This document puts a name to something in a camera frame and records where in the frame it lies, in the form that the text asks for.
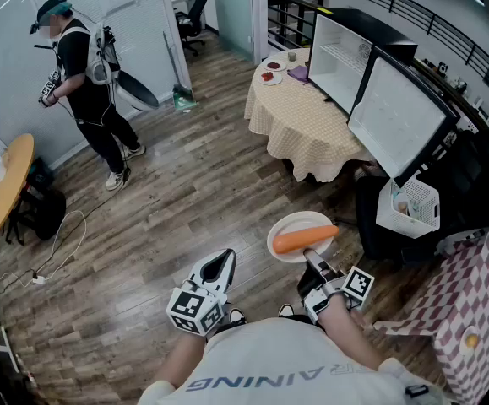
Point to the glass cup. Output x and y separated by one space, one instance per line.
291 56

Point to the person's right forearm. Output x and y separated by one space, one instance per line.
349 336

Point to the white plate of red beans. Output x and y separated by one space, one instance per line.
275 65

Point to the black mini fridge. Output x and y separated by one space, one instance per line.
396 112

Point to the black railing wooden handrail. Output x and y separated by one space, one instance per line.
299 15

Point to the black stool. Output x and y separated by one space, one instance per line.
45 213

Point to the round table yellow checked cloth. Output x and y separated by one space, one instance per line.
303 120

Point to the white plate of strawberries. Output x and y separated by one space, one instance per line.
269 77

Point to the purple cloth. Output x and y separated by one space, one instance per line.
299 73

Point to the person's right shoe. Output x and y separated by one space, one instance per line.
286 310

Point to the black office chair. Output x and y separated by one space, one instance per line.
193 15

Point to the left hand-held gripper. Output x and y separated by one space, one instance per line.
193 310

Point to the table with red checked cloth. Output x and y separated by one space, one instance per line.
463 293

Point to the person's left shoe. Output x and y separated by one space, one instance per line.
236 315

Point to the person's left forearm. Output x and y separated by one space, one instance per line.
180 361

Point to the orange carrot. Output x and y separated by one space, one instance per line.
305 239

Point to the black metal balcony railing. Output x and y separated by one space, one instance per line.
438 19

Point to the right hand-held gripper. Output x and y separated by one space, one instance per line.
328 295

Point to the person's white t-shirt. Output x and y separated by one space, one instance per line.
286 361

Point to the small plate with orange food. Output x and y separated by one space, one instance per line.
470 341

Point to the green dustpan with broom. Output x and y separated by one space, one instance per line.
181 97

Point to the person's shoe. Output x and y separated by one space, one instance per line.
286 310
236 315

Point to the white plastic basket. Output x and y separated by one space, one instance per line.
421 213

